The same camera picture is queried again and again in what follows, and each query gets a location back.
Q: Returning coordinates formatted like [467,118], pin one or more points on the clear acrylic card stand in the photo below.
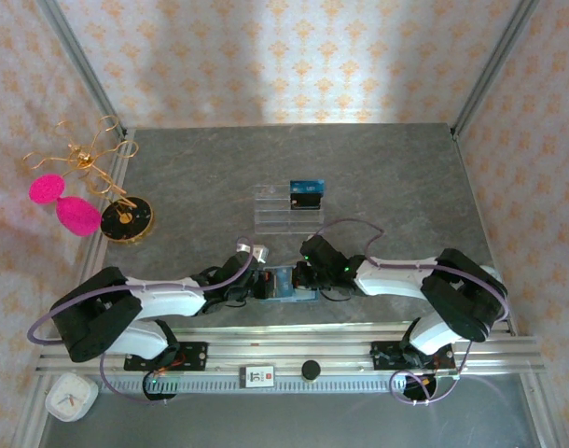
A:
[273,214]

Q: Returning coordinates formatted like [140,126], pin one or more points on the yellow jar with white lid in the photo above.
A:
[494,273]

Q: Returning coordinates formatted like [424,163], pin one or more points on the teal card holder wallet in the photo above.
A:
[284,282]

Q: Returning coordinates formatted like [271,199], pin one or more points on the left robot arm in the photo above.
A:
[163,294]

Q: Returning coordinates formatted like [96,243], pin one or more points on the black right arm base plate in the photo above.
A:
[387,354]

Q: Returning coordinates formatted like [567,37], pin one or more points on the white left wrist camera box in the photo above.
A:
[259,252]

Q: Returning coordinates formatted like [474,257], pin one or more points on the white number label card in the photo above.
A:
[256,377]

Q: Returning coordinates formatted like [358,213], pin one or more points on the aluminium frame post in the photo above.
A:
[494,60]
[79,60]

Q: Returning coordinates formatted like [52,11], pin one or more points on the aluminium front rail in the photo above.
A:
[289,345]

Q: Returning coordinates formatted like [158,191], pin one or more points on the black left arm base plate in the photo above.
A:
[193,355]

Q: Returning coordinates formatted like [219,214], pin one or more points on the white square clock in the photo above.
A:
[72,397]

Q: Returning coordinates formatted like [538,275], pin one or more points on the large pink fluffy pad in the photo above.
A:
[79,215]

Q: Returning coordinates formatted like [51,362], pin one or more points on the black round knob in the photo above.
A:
[310,369]

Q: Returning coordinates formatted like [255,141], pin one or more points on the small pink fluffy pad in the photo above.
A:
[46,189]

